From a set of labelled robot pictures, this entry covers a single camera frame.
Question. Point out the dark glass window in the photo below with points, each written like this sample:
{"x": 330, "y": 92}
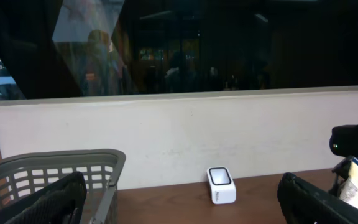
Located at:
{"x": 84, "y": 48}

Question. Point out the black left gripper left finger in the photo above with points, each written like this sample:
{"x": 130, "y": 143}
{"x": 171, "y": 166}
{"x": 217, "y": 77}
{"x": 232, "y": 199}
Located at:
{"x": 57, "y": 203}

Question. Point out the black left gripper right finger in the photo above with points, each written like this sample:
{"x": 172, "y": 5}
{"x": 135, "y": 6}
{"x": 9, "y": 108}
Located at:
{"x": 303, "y": 203}

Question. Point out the white barcode scanner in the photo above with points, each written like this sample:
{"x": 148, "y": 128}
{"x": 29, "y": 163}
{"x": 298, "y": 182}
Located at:
{"x": 222, "y": 186}

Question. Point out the grey plastic shopping basket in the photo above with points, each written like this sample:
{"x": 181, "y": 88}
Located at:
{"x": 25, "y": 174}

